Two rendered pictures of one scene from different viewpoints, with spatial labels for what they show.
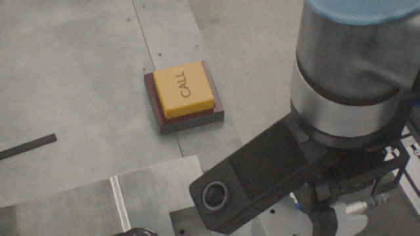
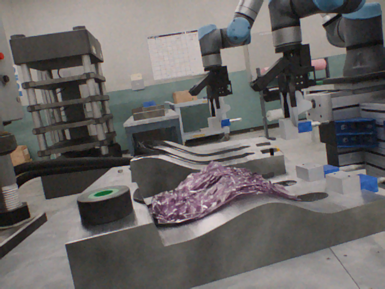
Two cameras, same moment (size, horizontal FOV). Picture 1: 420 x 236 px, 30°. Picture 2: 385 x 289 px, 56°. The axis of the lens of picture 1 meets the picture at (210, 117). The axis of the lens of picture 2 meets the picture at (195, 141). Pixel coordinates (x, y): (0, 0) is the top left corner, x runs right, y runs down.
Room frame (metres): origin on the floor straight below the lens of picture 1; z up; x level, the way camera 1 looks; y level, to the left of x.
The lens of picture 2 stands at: (-0.70, -0.19, 1.08)
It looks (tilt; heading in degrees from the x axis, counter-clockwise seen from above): 8 degrees down; 22
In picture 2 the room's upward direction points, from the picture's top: 9 degrees counter-clockwise
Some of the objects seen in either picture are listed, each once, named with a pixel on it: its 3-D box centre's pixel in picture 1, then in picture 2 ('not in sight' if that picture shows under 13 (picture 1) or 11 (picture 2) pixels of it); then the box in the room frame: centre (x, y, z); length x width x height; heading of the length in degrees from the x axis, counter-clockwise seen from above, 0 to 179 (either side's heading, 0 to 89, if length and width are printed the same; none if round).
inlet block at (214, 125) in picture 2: not in sight; (225, 121); (0.65, 0.21, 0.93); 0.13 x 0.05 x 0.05; 126
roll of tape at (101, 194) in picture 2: not in sight; (105, 203); (-0.26, 0.15, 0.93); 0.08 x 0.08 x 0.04
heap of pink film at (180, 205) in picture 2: not in sight; (218, 186); (-0.10, 0.02, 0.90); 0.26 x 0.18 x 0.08; 125
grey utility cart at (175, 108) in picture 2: not in sight; (197, 120); (5.76, 2.29, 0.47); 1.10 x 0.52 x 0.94; 125
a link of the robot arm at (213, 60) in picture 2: not in sight; (212, 61); (0.64, 0.23, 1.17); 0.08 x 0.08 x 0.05
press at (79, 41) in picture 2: not in sight; (77, 111); (3.60, 3.29, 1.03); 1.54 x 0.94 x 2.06; 28
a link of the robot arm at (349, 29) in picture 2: not in sight; (361, 23); (0.69, -0.30, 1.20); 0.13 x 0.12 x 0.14; 19
